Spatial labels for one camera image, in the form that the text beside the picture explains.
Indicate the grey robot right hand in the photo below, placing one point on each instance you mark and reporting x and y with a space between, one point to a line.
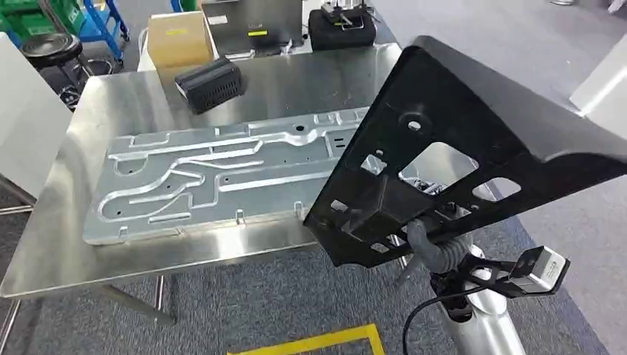
438 255

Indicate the black plastic plate bracket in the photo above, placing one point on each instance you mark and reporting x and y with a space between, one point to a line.
465 98

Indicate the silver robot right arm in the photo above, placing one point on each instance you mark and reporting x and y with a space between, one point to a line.
485 328

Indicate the steel table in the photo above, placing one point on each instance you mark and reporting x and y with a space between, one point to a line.
294 78

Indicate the white angled block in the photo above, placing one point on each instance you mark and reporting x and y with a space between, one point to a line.
605 93

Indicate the stamped metal panel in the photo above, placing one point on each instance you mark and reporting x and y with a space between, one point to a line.
220 171

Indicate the black bag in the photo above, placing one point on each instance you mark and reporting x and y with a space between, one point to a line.
340 35

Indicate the black ribbed box device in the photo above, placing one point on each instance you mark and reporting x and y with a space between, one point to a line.
210 86

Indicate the grey metal cabinet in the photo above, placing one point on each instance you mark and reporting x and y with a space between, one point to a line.
254 22

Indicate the cardboard box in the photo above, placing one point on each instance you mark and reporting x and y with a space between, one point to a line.
179 39

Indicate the white flat panel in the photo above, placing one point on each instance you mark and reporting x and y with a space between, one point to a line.
29 112

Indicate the black round stool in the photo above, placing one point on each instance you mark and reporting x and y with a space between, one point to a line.
51 49

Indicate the green plastic crate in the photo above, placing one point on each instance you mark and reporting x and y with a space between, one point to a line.
29 19

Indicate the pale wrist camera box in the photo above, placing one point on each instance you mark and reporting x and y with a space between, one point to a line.
543 269

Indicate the blue metal frame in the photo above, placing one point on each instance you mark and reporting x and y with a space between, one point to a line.
105 24

